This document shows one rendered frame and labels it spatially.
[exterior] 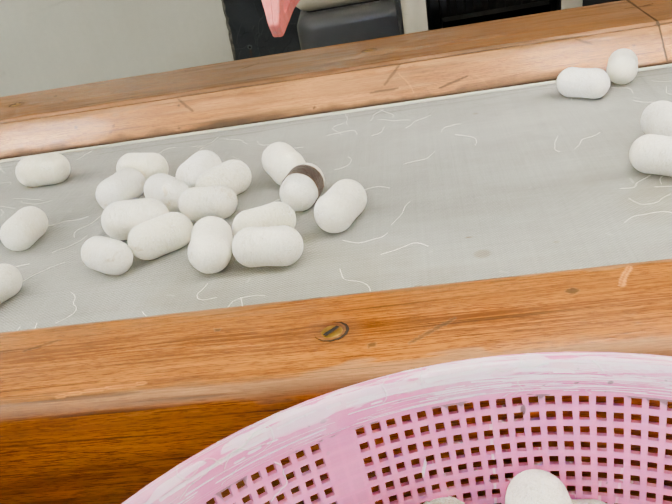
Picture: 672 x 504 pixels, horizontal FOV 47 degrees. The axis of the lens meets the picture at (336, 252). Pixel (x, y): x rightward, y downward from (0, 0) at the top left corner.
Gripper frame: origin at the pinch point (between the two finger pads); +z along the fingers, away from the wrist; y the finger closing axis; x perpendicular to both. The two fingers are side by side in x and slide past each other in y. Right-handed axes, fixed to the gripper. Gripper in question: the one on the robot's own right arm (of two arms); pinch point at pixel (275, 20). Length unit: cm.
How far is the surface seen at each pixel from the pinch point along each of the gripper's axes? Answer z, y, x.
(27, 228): 15.4, -13.2, -4.8
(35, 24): -123, -107, 137
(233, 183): 12.9, -2.1, -2.5
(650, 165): 16.1, 19.7, -5.0
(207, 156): 10.2, -4.1, -1.2
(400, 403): 29.1, 7.7, -18.2
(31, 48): -119, -111, 142
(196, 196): 14.5, -3.6, -4.6
